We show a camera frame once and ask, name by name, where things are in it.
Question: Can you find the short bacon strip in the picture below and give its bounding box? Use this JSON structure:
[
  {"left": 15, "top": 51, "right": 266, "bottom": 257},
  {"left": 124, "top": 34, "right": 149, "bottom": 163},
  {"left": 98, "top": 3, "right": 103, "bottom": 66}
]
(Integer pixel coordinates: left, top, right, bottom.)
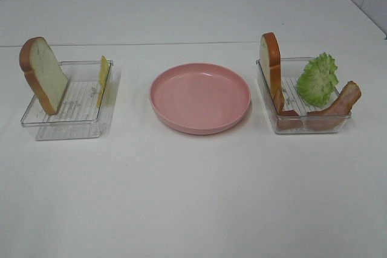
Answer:
[{"left": 273, "top": 87, "right": 302, "bottom": 130}]

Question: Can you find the bread slice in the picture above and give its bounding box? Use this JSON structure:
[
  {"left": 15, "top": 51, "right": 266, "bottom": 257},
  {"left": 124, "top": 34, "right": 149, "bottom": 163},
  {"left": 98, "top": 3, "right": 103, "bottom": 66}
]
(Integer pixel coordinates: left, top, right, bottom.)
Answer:
[
  {"left": 19, "top": 37, "right": 68, "bottom": 115},
  {"left": 259, "top": 32, "right": 281, "bottom": 97}
]

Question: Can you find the yellow cheese slice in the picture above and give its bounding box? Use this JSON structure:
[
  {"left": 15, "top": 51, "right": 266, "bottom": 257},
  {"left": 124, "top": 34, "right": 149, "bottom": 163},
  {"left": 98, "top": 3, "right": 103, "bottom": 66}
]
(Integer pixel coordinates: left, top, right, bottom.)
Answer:
[{"left": 97, "top": 56, "right": 110, "bottom": 108}]

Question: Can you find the green lettuce leaf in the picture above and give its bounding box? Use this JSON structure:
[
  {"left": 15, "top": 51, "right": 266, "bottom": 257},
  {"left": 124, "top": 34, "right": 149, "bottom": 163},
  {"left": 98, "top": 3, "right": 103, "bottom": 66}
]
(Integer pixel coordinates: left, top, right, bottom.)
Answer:
[{"left": 296, "top": 53, "right": 339, "bottom": 107}]

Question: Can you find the long bacon strip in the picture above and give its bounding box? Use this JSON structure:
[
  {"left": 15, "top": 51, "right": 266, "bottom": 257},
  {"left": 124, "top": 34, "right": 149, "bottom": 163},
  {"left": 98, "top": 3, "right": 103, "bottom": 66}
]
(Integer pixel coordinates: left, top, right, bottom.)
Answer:
[{"left": 306, "top": 81, "right": 362, "bottom": 131}]

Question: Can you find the pink round plate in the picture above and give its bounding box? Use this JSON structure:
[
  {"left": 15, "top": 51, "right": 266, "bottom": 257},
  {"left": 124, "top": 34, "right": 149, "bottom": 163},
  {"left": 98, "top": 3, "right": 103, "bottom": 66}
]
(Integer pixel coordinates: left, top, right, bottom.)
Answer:
[{"left": 149, "top": 63, "right": 251, "bottom": 135}]

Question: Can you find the right clear plastic container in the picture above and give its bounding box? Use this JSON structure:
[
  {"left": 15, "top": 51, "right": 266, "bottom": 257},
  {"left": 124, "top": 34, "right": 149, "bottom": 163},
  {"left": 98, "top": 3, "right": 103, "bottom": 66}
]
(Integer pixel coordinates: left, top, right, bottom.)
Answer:
[{"left": 256, "top": 57, "right": 351, "bottom": 134}]

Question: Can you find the clear plastic container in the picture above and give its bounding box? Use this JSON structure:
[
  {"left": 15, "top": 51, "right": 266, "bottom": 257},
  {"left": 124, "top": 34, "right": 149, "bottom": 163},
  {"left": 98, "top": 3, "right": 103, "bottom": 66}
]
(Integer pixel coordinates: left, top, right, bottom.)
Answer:
[
  {"left": 256, "top": 57, "right": 351, "bottom": 134},
  {"left": 21, "top": 60, "right": 120, "bottom": 141}
]

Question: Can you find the left clear plastic container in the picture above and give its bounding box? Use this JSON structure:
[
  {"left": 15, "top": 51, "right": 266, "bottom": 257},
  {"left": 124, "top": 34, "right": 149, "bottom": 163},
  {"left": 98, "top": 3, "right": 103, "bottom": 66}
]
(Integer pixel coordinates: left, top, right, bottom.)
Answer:
[{"left": 21, "top": 60, "right": 120, "bottom": 141}]

